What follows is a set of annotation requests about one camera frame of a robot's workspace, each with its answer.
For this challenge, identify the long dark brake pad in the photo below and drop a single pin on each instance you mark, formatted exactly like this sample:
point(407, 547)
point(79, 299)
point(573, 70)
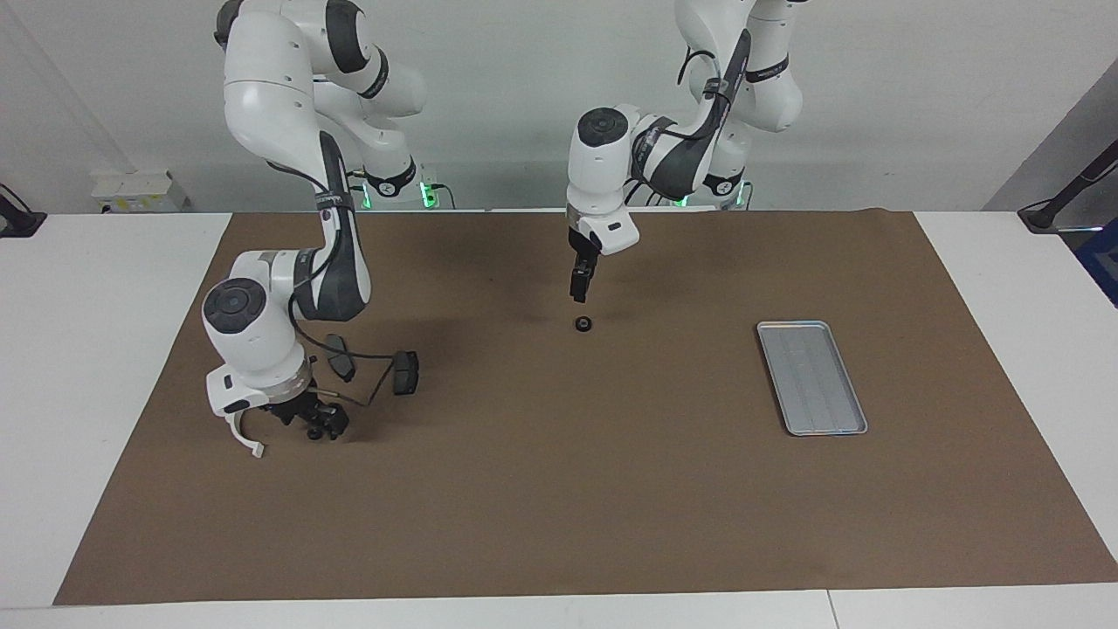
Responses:
point(342, 362)

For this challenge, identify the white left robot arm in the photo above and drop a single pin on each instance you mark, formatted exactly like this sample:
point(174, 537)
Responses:
point(598, 175)

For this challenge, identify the silver metal tray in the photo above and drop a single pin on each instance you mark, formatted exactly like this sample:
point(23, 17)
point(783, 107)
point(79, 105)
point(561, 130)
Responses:
point(812, 376)

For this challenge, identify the short dark brake pad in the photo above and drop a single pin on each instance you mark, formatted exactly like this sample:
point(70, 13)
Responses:
point(407, 373)

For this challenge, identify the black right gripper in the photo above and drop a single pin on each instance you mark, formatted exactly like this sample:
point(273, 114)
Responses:
point(301, 406)

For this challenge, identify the black angled stand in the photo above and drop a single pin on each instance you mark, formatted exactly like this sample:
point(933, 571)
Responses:
point(1048, 214)

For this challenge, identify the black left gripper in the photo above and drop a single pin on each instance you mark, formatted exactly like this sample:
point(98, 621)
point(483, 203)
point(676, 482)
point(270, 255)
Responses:
point(583, 258)

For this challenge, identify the blue bin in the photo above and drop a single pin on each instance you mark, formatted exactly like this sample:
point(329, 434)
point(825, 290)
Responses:
point(1102, 262)

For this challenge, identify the white box by wall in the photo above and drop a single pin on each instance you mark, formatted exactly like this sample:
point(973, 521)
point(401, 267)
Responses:
point(140, 190)

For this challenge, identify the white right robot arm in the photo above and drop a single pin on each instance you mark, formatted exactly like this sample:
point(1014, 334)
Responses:
point(262, 96)

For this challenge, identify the brown table mat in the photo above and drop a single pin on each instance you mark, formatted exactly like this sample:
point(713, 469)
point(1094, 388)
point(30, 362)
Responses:
point(568, 489)

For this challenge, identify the black stand base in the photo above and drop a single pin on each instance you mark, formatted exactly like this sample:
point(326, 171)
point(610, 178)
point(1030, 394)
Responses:
point(17, 223)

